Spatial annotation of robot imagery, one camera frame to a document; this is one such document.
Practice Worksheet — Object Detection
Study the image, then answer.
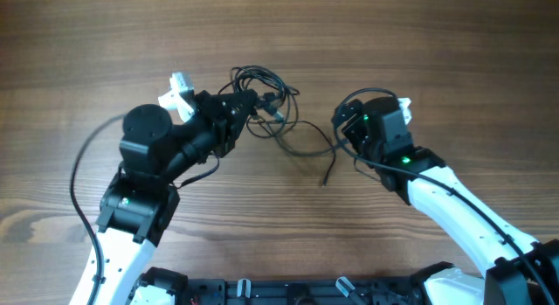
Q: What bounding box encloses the left black camera cable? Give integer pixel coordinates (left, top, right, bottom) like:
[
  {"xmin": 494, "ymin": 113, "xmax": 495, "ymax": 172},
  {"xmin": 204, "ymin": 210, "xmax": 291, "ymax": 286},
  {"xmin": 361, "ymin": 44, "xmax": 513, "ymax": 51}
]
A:
[{"xmin": 69, "ymin": 114, "xmax": 128, "ymax": 305}]

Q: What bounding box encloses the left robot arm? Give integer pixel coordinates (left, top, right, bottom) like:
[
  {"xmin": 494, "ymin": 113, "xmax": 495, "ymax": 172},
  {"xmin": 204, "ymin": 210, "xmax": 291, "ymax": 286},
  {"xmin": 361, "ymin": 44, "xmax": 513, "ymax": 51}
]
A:
[{"xmin": 71, "ymin": 89, "xmax": 258, "ymax": 304}]

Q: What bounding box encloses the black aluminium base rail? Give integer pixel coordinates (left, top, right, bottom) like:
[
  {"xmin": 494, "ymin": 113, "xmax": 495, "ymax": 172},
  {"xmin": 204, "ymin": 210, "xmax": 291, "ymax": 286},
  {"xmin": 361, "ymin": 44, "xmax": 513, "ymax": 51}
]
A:
[{"xmin": 126, "ymin": 276, "xmax": 438, "ymax": 305}]

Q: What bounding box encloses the black cable bundle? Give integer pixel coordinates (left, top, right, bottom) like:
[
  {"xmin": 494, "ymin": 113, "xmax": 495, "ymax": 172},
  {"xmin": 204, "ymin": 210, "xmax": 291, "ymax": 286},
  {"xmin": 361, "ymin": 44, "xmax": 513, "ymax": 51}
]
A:
[{"xmin": 217, "ymin": 65, "xmax": 338, "ymax": 187}]

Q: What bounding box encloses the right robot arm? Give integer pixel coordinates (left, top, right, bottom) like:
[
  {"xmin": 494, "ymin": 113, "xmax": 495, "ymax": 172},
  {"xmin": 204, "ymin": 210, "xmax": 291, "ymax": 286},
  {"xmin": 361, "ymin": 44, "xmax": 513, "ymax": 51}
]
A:
[{"xmin": 331, "ymin": 97, "xmax": 558, "ymax": 304}]

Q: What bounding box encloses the right black camera cable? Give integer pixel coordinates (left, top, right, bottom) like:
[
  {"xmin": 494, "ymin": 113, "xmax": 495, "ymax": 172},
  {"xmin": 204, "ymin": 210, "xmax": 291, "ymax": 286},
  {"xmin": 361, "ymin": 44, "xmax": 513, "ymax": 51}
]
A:
[{"xmin": 332, "ymin": 87, "xmax": 556, "ymax": 305}]

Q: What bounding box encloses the black camera cable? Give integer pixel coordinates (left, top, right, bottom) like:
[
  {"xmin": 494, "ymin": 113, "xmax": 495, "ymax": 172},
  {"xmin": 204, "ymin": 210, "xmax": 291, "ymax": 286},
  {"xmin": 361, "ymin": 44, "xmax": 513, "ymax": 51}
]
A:
[
  {"xmin": 69, "ymin": 114, "xmax": 128, "ymax": 305},
  {"xmin": 332, "ymin": 87, "xmax": 556, "ymax": 305}
]

